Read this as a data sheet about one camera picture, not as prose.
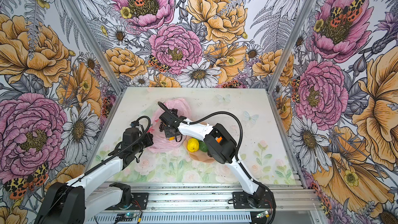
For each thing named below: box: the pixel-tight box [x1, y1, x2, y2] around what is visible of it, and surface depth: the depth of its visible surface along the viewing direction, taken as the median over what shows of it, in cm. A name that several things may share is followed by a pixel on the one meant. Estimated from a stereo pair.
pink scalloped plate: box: [183, 135, 215, 163], surface depth 88 cm
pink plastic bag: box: [164, 98, 192, 120], surface depth 99 cm
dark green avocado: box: [196, 138, 209, 153], surface depth 89 cm
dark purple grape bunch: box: [158, 121, 165, 133], surface depth 101 cm
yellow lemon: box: [187, 137, 200, 153], surface depth 87 cm
